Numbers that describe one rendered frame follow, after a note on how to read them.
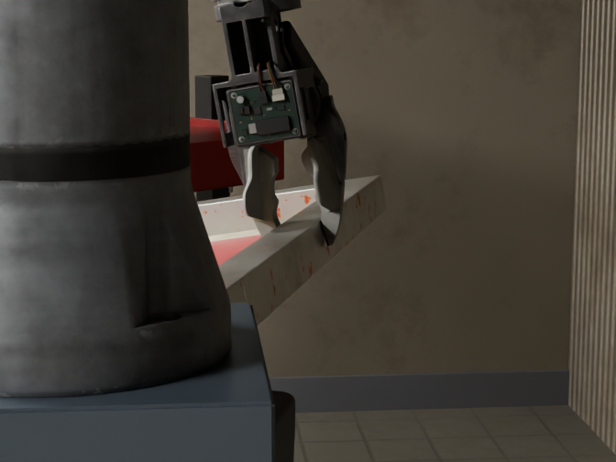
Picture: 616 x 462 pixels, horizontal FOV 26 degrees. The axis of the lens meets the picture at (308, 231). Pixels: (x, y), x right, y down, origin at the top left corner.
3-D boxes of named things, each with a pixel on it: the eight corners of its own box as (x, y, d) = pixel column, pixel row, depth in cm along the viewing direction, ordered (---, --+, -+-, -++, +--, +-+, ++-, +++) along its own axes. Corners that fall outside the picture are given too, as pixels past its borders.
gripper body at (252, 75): (221, 157, 108) (193, 7, 106) (248, 146, 116) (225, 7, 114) (312, 142, 106) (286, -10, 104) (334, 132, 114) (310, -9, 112)
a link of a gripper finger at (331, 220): (316, 255, 109) (278, 148, 108) (331, 243, 115) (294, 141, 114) (351, 244, 108) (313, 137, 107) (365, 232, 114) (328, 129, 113)
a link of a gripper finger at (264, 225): (229, 260, 111) (228, 149, 109) (248, 247, 116) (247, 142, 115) (266, 262, 110) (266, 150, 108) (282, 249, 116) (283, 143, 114)
